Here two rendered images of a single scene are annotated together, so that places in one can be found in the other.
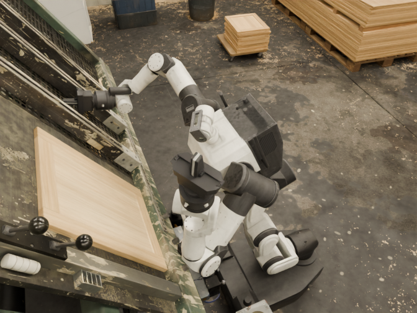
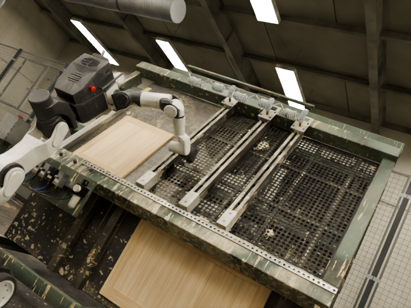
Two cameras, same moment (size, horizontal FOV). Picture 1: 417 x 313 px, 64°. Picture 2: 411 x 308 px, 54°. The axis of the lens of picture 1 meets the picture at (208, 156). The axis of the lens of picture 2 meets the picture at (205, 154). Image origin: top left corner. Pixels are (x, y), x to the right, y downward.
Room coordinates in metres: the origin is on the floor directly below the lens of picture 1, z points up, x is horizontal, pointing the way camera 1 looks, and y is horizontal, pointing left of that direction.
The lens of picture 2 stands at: (3.18, -1.10, 0.72)
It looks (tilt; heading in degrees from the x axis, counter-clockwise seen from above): 13 degrees up; 138
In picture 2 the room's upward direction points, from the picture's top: 29 degrees clockwise
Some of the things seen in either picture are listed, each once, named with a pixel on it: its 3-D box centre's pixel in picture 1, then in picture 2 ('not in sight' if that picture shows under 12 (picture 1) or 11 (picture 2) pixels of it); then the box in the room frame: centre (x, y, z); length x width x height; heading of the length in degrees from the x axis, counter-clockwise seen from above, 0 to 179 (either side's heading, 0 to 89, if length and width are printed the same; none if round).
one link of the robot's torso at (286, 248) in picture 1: (275, 253); not in sight; (1.05, -0.41, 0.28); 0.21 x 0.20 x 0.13; 112
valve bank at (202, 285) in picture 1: (195, 255); (51, 179); (0.80, 0.06, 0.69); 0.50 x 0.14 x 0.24; 22
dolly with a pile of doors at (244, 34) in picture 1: (241, 36); not in sight; (4.23, -0.44, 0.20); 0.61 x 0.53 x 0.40; 16
